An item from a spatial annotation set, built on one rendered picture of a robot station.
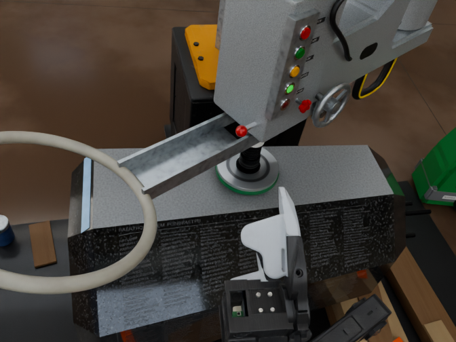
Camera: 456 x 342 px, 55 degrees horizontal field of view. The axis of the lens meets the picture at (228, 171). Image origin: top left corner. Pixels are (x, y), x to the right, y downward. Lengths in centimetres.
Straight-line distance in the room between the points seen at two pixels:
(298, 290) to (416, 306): 196
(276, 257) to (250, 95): 78
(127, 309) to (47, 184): 133
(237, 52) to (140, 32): 268
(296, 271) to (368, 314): 8
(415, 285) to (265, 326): 204
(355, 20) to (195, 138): 55
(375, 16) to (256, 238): 102
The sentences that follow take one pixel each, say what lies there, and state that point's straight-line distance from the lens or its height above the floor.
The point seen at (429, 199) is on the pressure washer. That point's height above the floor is 7.
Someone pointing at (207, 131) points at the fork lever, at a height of 109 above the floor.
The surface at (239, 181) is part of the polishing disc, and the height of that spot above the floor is 89.
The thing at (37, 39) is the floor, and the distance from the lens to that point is 377.
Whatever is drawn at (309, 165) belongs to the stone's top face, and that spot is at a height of 83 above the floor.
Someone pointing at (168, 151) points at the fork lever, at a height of 109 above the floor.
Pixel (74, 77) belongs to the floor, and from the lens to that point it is 334.
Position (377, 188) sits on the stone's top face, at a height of 83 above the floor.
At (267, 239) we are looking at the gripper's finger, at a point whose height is 161.
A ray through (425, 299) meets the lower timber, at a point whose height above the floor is 9.
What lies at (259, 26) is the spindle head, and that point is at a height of 145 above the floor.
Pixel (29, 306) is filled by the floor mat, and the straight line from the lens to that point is 224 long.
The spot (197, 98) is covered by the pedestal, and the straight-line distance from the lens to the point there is 197.
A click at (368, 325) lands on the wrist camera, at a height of 157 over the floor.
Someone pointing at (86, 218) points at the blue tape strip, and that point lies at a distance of 145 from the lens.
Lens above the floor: 197
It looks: 48 degrees down
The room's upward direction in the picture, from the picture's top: 10 degrees clockwise
